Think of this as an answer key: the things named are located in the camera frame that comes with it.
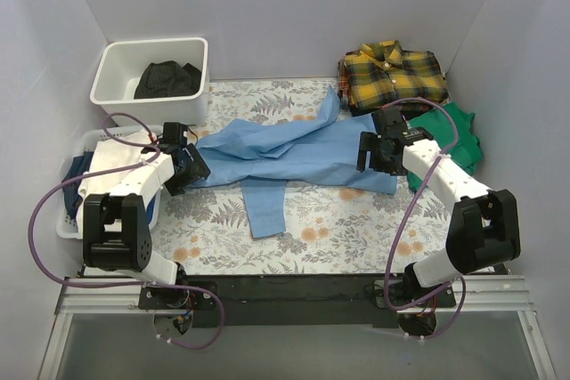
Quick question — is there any cream white garment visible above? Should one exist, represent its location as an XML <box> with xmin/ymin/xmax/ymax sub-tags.
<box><xmin>76</xmin><ymin>139</ymin><xmax>143</xmax><ymax>228</ymax></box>

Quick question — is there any white perforated laundry basket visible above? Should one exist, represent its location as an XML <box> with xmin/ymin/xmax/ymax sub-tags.
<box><xmin>55</xmin><ymin>125</ymin><xmax>161</xmax><ymax>239</ymax></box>

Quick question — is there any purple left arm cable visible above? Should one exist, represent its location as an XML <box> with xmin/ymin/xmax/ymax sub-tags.
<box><xmin>28</xmin><ymin>112</ymin><xmax>226</xmax><ymax>351</ymax></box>

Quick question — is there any light blue long sleeve shirt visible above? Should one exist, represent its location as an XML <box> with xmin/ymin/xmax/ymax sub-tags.
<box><xmin>197</xmin><ymin>89</ymin><xmax>397</xmax><ymax>239</ymax></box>

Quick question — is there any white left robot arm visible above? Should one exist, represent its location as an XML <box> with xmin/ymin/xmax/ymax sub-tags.
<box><xmin>83</xmin><ymin>122</ymin><xmax>210</xmax><ymax>309</ymax></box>

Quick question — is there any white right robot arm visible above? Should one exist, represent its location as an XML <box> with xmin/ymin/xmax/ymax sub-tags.
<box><xmin>357</xmin><ymin>107</ymin><xmax>521</xmax><ymax>307</ymax></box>

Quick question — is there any aluminium frame rail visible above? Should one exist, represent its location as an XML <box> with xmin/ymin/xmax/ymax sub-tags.
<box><xmin>55</xmin><ymin>275</ymin><xmax>534</xmax><ymax>313</ymax></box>

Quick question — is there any green t-shirt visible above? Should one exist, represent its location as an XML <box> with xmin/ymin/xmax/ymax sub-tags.
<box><xmin>405</xmin><ymin>101</ymin><xmax>485</xmax><ymax>194</ymax></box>

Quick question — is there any white plastic bin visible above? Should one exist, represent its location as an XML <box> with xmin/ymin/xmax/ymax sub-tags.
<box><xmin>90</xmin><ymin>36</ymin><xmax>210</xmax><ymax>125</ymax></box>

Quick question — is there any dark striped garment in bin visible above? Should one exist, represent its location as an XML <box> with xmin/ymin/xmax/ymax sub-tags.
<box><xmin>134</xmin><ymin>61</ymin><xmax>202</xmax><ymax>100</ymax></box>

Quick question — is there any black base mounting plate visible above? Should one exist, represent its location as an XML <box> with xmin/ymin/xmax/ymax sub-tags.
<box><xmin>137</xmin><ymin>273</ymin><xmax>460</xmax><ymax>330</ymax></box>

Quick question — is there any yellow plaid flannel shirt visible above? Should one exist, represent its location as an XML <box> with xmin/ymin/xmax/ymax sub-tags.
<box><xmin>343</xmin><ymin>39</ymin><xmax>448</xmax><ymax>109</ymax></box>

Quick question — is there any floral patterned table mat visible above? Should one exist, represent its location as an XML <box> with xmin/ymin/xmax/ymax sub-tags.
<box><xmin>80</xmin><ymin>77</ymin><xmax>496</xmax><ymax>276</ymax></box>

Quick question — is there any dark blue denim garment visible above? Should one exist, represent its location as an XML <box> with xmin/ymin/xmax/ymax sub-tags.
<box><xmin>61</xmin><ymin>152</ymin><xmax>95</xmax><ymax>217</ymax></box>

